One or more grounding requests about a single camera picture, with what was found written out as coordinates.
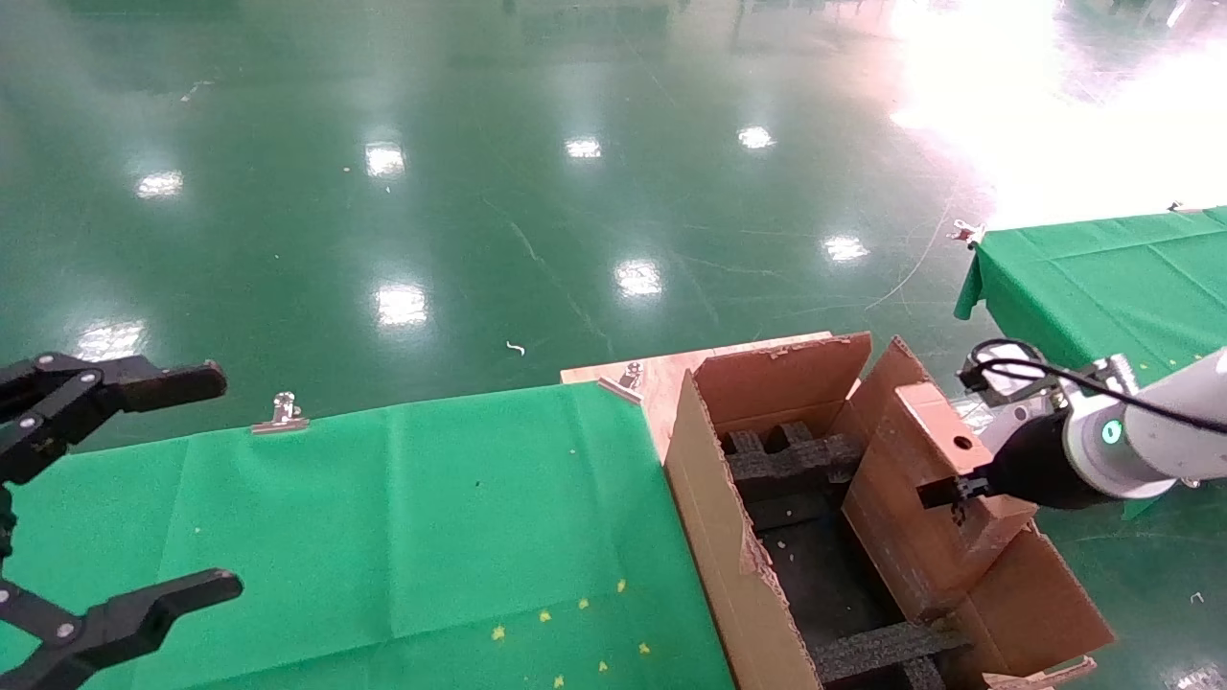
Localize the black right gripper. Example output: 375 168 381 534
917 410 1105 511

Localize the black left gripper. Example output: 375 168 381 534
0 355 243 690

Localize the small brown cardboard box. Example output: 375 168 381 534
842 381 1038 622

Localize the large open cardboard carton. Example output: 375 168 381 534
661 331 1118 690

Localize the black foam divider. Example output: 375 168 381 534
815 621 974 690
724 420 866 503

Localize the large green table cloth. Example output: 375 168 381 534
0 381 734 690

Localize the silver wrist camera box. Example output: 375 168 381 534
959 340 1060 423

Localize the black camera cable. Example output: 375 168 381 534
970 338 1227 438

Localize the grey camera mounting bracket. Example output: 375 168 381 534
1054 353 1142 403

